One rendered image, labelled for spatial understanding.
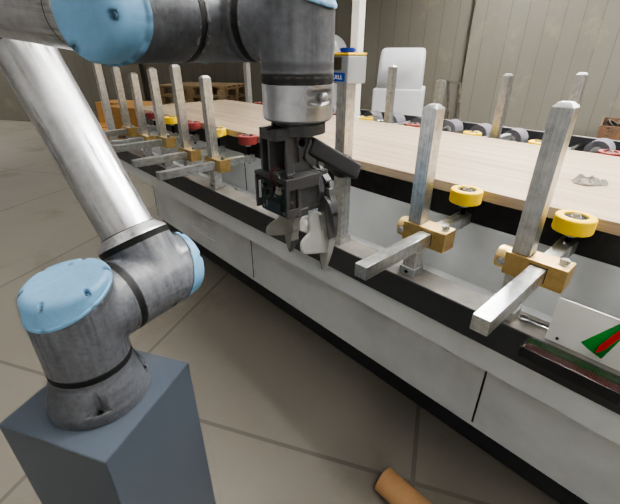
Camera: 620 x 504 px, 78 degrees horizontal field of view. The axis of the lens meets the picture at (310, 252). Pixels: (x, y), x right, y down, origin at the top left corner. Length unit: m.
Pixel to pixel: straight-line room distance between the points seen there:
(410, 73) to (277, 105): 4.07
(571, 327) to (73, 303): 0.90
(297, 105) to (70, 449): 0.70
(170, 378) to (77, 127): 0.54
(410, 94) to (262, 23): 4.03
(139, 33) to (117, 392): 0.62
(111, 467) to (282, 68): 0.70
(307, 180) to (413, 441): 1.20
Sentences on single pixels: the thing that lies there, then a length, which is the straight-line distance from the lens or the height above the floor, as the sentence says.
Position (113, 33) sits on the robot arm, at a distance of 0.45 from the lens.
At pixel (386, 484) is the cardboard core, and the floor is 0.07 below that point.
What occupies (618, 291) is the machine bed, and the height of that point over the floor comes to 0.74.
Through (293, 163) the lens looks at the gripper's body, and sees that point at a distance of 0.51.
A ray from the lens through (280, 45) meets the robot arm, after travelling 0.48.
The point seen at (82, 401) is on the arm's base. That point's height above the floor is 0.66.
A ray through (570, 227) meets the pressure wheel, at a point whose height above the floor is 0.89.
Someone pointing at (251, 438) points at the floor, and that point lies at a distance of 1.53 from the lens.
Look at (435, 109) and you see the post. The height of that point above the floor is 1.11.
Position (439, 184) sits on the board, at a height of 0.89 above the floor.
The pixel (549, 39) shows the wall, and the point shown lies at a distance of 6.11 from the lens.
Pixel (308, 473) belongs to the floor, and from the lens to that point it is 1.44.
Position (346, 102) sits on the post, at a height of 1.11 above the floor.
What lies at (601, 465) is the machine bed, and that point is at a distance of 1.38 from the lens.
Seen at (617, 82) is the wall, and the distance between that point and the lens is 6.34.
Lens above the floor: 1.22
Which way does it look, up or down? 27 degrees down
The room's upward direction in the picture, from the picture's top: straight up
